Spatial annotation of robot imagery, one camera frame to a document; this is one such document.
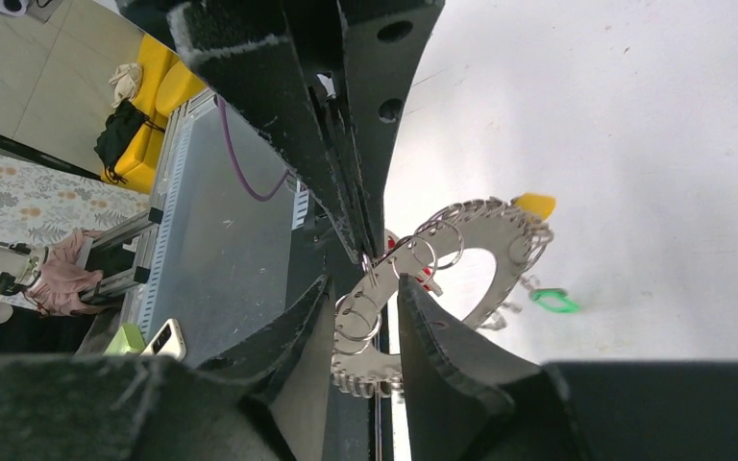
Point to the silver key with yellow tag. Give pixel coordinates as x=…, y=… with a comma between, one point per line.
x=540, y=205

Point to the green small box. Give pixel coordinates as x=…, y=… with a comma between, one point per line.
x=127, y=340

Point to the pink cloth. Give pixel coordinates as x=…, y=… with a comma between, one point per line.
x=62, y=279

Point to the silver key with green tag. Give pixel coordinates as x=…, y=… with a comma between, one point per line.
x=552, y=299

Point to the left white cable duct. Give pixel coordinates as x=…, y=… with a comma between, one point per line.
x=301, y=201

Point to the aluminium frame rail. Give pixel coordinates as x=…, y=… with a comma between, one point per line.
x=127, y=252

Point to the metal disc keyring with rings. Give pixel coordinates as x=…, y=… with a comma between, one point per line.
x=514, y=239

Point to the white smartphone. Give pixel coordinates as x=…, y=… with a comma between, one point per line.
x=168, y=341

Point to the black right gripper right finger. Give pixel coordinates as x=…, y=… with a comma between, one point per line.
x=468, y=399

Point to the yellow and black bag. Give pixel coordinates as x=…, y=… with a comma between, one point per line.
x=146, y=92

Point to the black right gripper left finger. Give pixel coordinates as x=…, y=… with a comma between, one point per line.
x=280, y=380

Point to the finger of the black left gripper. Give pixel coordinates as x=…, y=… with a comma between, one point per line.
x=247, y=53
x=383, y=43

